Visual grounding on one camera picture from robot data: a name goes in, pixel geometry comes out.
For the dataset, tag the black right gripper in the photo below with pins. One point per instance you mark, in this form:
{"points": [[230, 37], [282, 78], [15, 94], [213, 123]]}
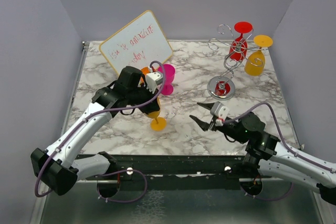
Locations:
{"points": [[203, 125]]}

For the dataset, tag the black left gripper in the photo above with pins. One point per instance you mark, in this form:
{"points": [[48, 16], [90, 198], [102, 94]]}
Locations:
{"points": [[152, 107]]}

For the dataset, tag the orange plastic wine glass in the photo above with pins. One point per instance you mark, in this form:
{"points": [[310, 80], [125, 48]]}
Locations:
{"points": [[145, 71]]}

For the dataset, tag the yellow wine glass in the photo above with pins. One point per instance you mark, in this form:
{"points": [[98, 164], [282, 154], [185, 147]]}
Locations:
{"points": [[157, 121], [256, 61]]}

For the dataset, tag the magenta plastic wine glass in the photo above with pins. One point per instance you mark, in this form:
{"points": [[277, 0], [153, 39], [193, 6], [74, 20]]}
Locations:
{"points": [[169, 77]]}

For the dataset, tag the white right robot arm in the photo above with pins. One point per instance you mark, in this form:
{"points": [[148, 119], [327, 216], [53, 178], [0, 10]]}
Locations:
{"points": [[269, 155]]}

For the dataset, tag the chrome wine glass rack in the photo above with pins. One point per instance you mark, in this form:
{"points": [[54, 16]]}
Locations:
{"points": [[221, 87]]}

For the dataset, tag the red plastic wine glass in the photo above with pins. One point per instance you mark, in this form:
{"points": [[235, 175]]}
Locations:
{"points": [[239, 46]]}

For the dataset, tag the yellow framed whiteboard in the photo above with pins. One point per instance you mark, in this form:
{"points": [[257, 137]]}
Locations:
{"points": [[137, 44]]}

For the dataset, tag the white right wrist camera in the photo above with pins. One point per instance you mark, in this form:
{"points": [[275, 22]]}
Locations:
{"points": [[220, 116]]}

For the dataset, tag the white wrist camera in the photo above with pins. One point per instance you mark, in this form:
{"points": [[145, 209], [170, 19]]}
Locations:
{"points": [[220, 116], [153, 79]]}

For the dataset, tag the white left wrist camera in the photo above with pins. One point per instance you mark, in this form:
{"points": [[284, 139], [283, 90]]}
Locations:
{"points": [[153, 79]]}

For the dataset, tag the black front mounting rail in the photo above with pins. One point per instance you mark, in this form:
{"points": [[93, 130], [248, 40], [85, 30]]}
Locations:
{"points": [[169, 172]]}

